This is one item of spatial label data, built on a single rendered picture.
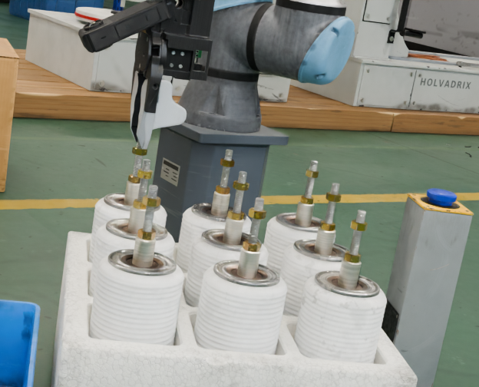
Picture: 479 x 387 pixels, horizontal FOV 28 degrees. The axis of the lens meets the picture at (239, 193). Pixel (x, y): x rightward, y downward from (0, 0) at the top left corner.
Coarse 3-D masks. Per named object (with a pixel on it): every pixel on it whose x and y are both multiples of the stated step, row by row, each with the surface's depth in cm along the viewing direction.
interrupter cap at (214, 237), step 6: (204, 234) 119; (210, 234) 120; (216, 234) 120; (222, 234) 121; (246, 234) 122; (204, 240) 117; (210, 240) 117; (216, 240) 117; (222, 240) 119; (240, 240) 120; (258, 240) 120; (216, 246) 116; (222, 246) 116; (228, 246) 116; (234, 246) 116; (240, 246) 117
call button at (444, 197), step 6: (432, 192) 129; (438, 192) 129; (444, 192) 130; (450, 192) 131; (432, 198) 129; (438, 198) 128; (444, 198) 128; (450, 198) 128; (456, 198) 129; (438, 204) 129; (444, 204) 129; (450, 204) 129
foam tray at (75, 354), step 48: (192, 336) 107; (288, 336) 111; (384, 336) 116; (96, 384) 100; (144, 384) 101; (192, 384) 102; (240, 384) 103; (288, 384) 104; (336, 384) 105; (384, 384) 106
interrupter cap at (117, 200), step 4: (108, 196) 129; (112, 196) 129; (116, 196) 129; (120, 196) 130; (124, 196) 130; (104, 200) 127; (108, 200) 126; (112, 200) 127; (116, 200) 128; (120, 200) 129; (108, 204) 126; (112, 204) 125; (116, 204) 125; (120, 204) 126; (124, 204) 127; (120, 208) 125; (124, 208) 125; (128, 208) 125; (156, 208) 127
